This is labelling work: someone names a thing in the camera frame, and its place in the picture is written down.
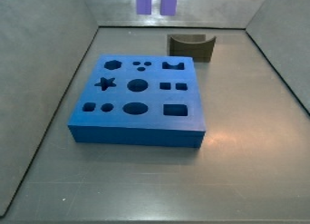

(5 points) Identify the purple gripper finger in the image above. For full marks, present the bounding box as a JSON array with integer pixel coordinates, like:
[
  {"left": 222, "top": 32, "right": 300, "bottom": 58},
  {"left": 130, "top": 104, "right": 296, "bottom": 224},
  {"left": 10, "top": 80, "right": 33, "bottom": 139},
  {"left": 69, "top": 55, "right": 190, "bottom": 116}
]
[
  {"left": 135, "top": 0, "right": 151, "bottom": 15},
  {"left": 161, "top": 0, "right": 177, "bottom": 16}
]

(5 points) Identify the dark curved foam piece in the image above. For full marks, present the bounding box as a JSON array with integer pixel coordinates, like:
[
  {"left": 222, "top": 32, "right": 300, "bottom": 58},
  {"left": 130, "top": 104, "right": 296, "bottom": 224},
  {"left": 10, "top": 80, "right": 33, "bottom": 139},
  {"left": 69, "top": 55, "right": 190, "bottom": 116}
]
[{"left": 167, "top": 34, "right": 217, "bottom": 63}]

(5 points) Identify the blue foam shape-sorter block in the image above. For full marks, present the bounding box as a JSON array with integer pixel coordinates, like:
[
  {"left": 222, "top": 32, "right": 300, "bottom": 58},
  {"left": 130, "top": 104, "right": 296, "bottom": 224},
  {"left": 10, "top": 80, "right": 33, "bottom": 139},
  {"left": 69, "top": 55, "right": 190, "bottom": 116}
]
[{"left": 69, "top": 54, "right": 206, "bottom": 148}]

